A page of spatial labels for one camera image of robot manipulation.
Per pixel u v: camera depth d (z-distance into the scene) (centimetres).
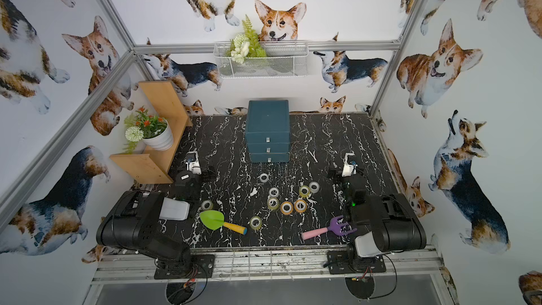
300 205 88
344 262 73
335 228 82
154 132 94
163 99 101
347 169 78
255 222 84
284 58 92
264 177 97
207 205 88
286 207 88
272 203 88
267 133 86
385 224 45
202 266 74
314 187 93
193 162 78
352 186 70
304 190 92
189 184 72
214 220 84
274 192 92
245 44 78
